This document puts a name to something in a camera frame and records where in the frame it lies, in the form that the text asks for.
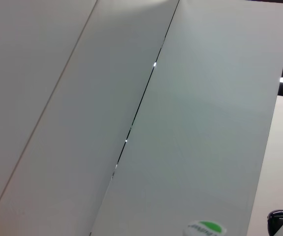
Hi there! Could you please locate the clear green-label water bottle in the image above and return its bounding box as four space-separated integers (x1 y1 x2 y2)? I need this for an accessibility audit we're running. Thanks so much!
182 220 227 236

